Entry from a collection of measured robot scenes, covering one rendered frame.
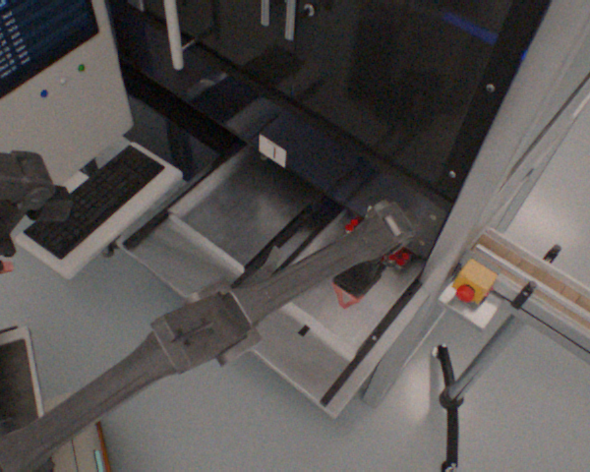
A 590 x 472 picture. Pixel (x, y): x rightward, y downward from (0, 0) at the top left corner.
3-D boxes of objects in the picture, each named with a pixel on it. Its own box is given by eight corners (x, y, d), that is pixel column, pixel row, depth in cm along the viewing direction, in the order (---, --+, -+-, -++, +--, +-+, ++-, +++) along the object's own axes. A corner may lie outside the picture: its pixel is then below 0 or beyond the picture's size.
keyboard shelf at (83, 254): (114, 133, 184) (113, 127, 182) (184, 177, 176) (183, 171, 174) (-5, 227, 162) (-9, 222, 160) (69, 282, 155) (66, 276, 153)
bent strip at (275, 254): (273, 257, 151) (274, 245, 146) (282, 264, 150) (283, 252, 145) (235, 294, 145) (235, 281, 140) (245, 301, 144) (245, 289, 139)
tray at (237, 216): (254, 146, 171) (254, 137, 168) (325, 193, 163) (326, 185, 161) (169, 217, 156) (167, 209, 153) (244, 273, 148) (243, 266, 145)
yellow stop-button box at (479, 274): (465, 267, 144) (474, 252, 138) (492, 284, 141) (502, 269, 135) (449, 288, 140) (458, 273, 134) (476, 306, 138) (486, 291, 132)
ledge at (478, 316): (463, 265, 156) (465, 262, 154) (507, 294, 152) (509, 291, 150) (436, 302, 149) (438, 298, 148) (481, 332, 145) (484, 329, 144)
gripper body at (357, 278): (384, 271, 120) (395, 247, 115) (357, 300, 114) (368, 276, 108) (358, 254, 122) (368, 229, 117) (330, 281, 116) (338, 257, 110)
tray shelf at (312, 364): (241, 142, 174) (241, 137, 173) (444, 276, 153) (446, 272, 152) (116, 245, 152) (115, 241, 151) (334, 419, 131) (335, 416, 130)
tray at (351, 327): (349, 208, 161) (351, 201, 158) (430, 262, 153) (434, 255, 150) (268, 292, 145) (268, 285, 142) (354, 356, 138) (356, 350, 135)
